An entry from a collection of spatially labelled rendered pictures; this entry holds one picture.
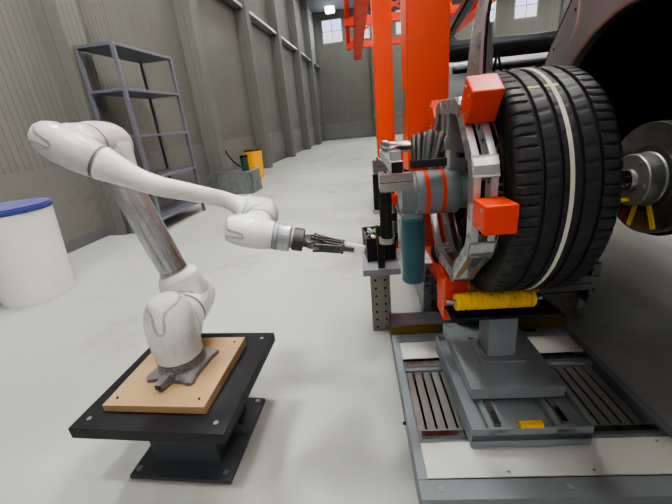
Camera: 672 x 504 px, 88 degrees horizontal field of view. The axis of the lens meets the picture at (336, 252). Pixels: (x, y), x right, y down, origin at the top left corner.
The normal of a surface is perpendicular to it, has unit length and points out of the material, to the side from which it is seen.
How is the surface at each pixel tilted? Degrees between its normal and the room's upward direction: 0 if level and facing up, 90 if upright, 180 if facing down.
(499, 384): 0
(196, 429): 0
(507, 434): 90
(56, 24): 90
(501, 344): 90
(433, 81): 90
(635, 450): 0
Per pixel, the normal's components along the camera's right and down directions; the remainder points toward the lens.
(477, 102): 0.01, 0.83
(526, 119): -0.09, -0.29
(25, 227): 0.85, 0.17
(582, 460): -0.09, -0.93
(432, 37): -0.04, 0.36
